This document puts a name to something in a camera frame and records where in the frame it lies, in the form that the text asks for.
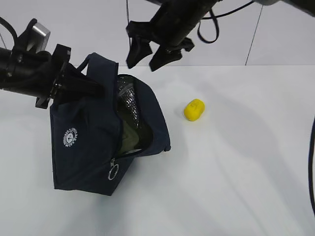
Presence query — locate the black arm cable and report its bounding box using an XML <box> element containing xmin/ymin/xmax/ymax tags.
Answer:
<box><xmin>0</xmin><ymin>16</ymin><xmax>19</xmax><ymax>50</ymax></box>
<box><xmin>197</xmin><ymin>0</ymin><xmax>254</xmax><ymax>44</ymax></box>

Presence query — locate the glass container with green lid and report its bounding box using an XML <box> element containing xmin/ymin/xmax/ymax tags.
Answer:
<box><xmin>115</xmin><ymin>118</ymin><xmax>155</xmax><ymax>173</ymax></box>

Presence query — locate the dark navy lunch bag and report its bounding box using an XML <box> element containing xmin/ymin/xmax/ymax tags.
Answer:
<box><xmin>50</xmin><ymin>53</ymin><xmax>171</xmax><ymax>196</ymax></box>

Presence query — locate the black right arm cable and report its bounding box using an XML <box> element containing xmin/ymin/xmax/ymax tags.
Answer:
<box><xmin>197</xmin><ymin>0</ymin><xmax>254</xmax><ymax>44</ymax></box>

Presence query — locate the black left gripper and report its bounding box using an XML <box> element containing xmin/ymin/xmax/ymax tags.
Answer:
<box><xmin>35</xmin><ymin>44</ymin><xmax>105</xmax><ymax>109</ymax></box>

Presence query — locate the yellow lemon-shaped toy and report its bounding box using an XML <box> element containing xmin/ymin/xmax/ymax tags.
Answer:
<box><xmin>184</xmin><ymin>99</ymin><xmax>205</xmax><ymax>121</ymax></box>

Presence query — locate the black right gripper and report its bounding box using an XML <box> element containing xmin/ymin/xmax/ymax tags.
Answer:
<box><xmin>126</xmin><ymin>21</ymin><xmax>194</xmax><ymax>72</ymax></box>

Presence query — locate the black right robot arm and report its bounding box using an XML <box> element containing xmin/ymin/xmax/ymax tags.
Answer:
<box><xmin>126</xmin><ymin>0</ymin><xmax>276</xmax><ymax>72</ymax></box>

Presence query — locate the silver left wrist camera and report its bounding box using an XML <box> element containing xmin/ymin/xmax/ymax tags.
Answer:
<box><xmin>27</xmin><ymin>22</ymin><xmax>51</xmax><ymax>53</ymax></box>

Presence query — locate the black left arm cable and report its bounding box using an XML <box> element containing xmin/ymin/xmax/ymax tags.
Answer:
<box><xmin>0</xmin><ymin>16</ymin><xmax>19</xmax><ymax>50</ymax></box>

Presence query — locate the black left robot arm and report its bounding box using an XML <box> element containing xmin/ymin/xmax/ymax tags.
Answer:
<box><xmin>0</xmin><ymin>44</ymin><xmax>105</xmax><ymax>109</ymax></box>

